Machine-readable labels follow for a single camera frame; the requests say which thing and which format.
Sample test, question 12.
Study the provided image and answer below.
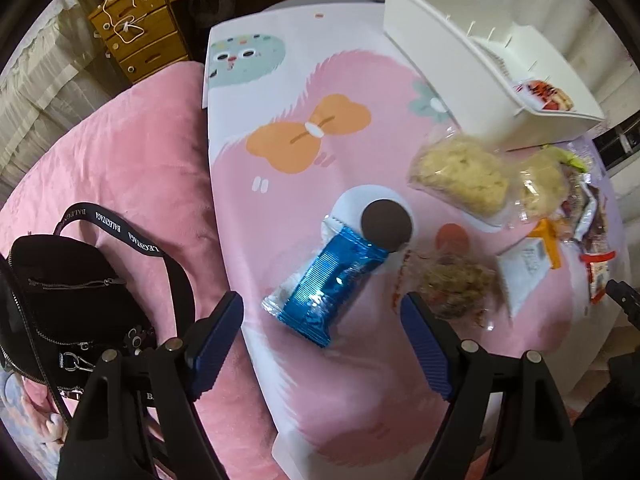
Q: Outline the wooden desk with drawers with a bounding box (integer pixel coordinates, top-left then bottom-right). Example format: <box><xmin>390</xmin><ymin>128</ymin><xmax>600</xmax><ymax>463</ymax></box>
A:
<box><xmin>89</xmin><ymin>0</ymin><xmax>331</xmax><ymax>86</ymax></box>

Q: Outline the pink blanket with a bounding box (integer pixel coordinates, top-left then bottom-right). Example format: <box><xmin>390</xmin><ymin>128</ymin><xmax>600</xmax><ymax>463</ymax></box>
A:
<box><xmin>0</xmin><ymin>60</ymin><xmax>281</xmax><ymax>480</ymax></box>

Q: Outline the brown mixed nut packet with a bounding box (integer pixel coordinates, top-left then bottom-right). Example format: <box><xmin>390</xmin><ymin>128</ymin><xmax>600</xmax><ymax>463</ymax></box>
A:
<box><xmin>397</xmin><ymin>250</ymin><xmax>501</xmax><ymax>331</ymax></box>

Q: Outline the large yellow cracker packet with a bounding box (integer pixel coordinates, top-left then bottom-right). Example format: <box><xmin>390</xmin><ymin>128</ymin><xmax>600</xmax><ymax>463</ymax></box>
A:
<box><xmin>407</xmin><ymin>132</ymin><xmax>511</xmax><ymax>231</ymax></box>

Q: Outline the floral white curtain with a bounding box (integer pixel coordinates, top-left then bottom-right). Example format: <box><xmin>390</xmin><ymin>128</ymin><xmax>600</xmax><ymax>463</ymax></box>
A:
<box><xmin>435</xmin><ymin>0</ymin><xmax>640</xmax><ymax>111</ymax></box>

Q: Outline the red white cake packet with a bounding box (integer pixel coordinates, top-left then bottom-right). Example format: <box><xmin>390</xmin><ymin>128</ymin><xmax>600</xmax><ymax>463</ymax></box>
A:
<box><xmin>512</xmin><ymin>79</ymin><xmax>573</xmax><ymax>111</ymax></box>

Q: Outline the blue cookie packet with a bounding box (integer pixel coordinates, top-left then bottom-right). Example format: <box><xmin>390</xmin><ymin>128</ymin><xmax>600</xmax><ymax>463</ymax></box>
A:
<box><xmin>261</xmin><ymin>217</ymin><xmax>395</xmax><ymax>350</ymax></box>

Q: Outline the white lace cover cloth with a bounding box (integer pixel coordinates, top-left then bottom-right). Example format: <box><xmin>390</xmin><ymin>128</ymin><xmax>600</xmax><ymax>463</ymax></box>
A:
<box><xmin>0</xmin><ymin>10</ymin><xmax>116</xmax><ymax>196</ymax></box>

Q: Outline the orange snack packet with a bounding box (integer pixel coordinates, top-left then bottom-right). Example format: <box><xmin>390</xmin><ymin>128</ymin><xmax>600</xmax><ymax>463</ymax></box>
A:
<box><xmin>530</xmin><ymin>217</ymin><xmax>563</xmax><ymax>268</ymax></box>

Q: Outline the white plastic storage box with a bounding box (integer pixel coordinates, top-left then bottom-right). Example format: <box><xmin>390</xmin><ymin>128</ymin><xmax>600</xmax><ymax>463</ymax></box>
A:
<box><xmin>382</xmin><ymin>0</ymin><xmax>607</xmax><ymax>151</ymax></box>

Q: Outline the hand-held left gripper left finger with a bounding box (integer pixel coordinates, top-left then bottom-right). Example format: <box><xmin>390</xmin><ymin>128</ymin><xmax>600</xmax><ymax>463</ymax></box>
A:
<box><xmin>55</xmin><ymin>290</ymin><xmax>246</xmax><ymax>480</ymax></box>

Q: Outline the white snack packet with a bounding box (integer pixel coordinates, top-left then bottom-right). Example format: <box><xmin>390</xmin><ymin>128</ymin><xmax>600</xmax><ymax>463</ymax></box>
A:
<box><xmin>495</xmin><ymin>237</ymin><xmax>551</xmax><ymax>318</ymax></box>

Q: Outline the red snack packet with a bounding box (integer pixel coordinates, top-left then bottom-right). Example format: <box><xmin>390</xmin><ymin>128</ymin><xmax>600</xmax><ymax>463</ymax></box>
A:
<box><xmin>580</xmin><ymin>252</ymin><xmax>618</xmax><ymax>306</ymax></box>

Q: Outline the dark brown snack packet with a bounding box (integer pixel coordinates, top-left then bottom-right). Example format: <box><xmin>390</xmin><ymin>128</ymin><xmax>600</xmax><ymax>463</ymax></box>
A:
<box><xmin>562</xmin><ymin>175</ymin><xmax>608</xmax><ymax>253</ymax></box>

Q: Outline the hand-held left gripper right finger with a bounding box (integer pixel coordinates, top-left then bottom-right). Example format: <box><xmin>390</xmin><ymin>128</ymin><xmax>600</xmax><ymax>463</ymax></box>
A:
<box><xmin>401</xmin><ymin>292</ymin><xmax>583</xmax><ymax>480</ymax></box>

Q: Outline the cartoon printed tablecloth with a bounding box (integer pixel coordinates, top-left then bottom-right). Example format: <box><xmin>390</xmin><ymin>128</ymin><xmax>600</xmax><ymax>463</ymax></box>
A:
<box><xmin>202</xmin><ymin>0</ymin><xmax>626</xmax><ymax>461</ymax></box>

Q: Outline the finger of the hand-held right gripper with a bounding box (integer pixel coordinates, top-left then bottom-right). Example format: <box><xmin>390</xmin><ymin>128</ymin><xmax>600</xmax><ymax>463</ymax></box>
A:
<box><xmin>606</xmin><ymin>279</ymin><xmax>640</xmax><ymax>328</ymax></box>

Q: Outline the small yellow cracker packet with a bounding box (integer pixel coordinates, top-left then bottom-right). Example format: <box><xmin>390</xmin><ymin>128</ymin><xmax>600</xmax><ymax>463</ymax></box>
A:
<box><xmin>515</xmin><ymin>152</ymin><xmax>571</xmax><ymax>223</ymax></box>

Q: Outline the green snack packet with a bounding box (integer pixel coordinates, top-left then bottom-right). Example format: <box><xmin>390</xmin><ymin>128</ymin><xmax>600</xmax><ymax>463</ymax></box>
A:
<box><xmin>545</xmin><ymin>144</ymin><xmax>593</xmax><ymax>173</ymax></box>

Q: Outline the black handbag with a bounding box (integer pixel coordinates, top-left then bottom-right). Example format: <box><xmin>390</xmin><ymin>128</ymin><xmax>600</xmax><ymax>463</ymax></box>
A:
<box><xmin>0</xmin><ymin>202</ymin><xmax>198</xmax><ymax>411</ymax></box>

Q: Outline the white cable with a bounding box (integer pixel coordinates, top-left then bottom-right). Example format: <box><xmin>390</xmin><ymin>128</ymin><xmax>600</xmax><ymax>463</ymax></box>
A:
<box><xmin>95</xmin><ymin>0</ymin><xmax>146</xmax><ymax>43</ymax></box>

